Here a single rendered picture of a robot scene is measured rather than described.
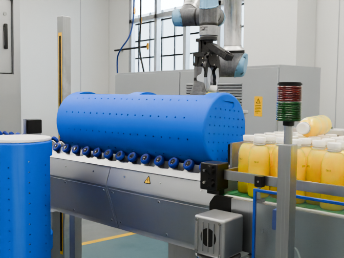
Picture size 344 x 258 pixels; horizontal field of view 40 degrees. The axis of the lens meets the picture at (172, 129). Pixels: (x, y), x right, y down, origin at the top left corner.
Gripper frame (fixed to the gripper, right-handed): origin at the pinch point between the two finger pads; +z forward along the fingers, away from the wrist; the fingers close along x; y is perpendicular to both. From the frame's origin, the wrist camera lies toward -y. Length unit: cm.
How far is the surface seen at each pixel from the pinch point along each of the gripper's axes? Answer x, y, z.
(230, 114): 3.2, -11.1, 10.3
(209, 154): 16.8, -11.0, 24.3
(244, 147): 20.4, -28.0, 20.0
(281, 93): 45, -54, 2
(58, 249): 13, 86, 83
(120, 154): 17.0, 35.1, 28.7
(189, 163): 16.6, -1.8, 28.4
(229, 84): -154, 94, -4
